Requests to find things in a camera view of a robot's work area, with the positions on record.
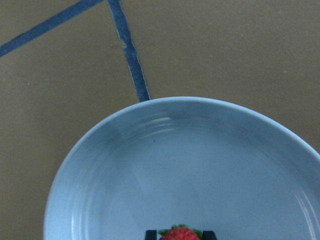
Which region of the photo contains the blue plate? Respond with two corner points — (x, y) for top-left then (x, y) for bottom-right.
(43, 97), (320, 240)

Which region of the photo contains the red strawberry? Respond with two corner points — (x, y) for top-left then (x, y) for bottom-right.
(157, 224), (203, 240)

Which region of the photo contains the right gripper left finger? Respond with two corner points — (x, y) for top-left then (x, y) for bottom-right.
(145, 230), (158, 240)

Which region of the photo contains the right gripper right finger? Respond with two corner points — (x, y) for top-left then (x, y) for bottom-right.
(202, 230), (217, 240)

